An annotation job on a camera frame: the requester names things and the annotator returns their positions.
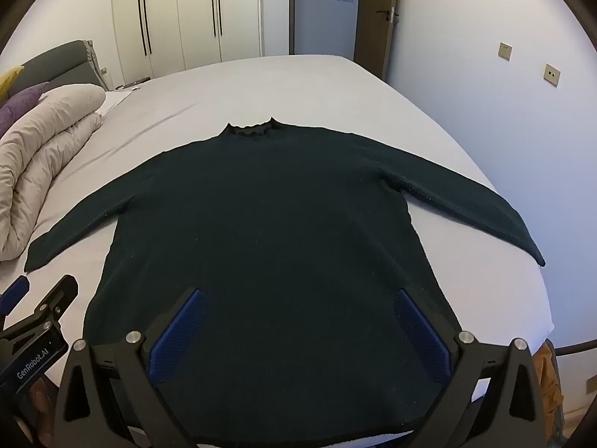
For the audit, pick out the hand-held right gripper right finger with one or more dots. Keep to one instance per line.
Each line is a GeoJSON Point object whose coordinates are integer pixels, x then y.
{"type": "Point", "coordinates": [419, 336]}

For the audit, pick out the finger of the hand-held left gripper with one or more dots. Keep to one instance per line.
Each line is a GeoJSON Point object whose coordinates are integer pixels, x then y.
{"type": "Point", "coordinates": [14, 295]}
{"type": "Point", "coordinates": [59, 295]}

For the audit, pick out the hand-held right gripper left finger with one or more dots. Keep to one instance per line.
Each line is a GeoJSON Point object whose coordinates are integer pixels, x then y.
{"type": "Point", "coordinates": [179, 336]}

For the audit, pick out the black knit sweater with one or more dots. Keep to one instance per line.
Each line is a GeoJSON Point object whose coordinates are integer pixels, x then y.
{"type": "Point", "coordinates": [280, 242]}

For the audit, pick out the person's left hand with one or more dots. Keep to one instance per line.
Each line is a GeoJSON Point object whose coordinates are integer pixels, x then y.
{"type": "Point", "coordinates": [42, 406]}

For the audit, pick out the orange cloth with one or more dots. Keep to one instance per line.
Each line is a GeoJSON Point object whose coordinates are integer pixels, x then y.
{"type": "Point", "coordinates": [550, 382]}

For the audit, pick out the beige duvet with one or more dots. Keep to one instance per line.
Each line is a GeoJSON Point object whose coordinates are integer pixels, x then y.
{"type": "Point", "coordinates": [42, 149]}

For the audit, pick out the dark curved bar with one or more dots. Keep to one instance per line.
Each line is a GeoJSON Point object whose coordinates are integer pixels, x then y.
{"type": "Point", "coordinates": [578, 349]}

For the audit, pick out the purple cushion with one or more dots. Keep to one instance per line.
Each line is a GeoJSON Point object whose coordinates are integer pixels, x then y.
{"type": "Point", "coordinates": [18, 102]}

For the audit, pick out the yellow cushion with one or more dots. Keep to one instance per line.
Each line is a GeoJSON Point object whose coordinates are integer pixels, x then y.
{"type": "Point", "coordinates": [7, 83]}

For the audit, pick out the grey padded headboard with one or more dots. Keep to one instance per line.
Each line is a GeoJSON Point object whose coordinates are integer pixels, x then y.
{"type": "Point", "coordinates": [60, 63]}

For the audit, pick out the bed with white sheet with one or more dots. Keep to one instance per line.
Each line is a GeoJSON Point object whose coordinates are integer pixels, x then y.
{"type": "Point", "coordinates": [303, 88]}

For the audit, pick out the cream wardrobe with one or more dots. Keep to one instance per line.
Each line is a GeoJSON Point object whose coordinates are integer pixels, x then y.
{"type": "Point", "coordinates": [186, 9]}

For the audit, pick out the beige wall socket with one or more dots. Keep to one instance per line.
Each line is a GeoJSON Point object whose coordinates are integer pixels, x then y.
{"type": "Point", "coordinates": [505, 50]}
{"type": "Point", "coordinates": [552, 73]}

